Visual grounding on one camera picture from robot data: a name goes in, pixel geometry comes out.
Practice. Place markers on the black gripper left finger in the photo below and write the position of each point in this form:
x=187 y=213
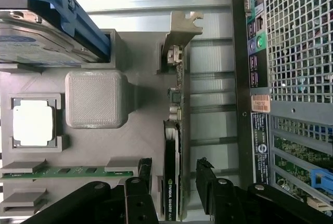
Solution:
x=141 y=200

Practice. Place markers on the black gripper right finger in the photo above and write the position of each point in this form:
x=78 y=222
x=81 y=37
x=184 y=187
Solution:
x=221 y=203

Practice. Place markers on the grey parts rack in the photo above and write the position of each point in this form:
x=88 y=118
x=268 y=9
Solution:
x=145 y=135

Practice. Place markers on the green ram stick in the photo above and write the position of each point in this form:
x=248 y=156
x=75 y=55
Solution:
x=78 y=171

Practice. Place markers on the blue card retainer strip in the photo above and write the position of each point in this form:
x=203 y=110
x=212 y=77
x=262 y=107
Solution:
x=318 y=179

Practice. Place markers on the silver cpu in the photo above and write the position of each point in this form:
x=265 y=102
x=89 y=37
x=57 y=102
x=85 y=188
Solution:
x=33 y=122

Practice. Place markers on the black open pc case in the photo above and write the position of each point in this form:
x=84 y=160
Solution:
x=242 y=52

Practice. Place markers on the hard disk in blue caddy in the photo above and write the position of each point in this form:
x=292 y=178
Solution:
x=31 y=42

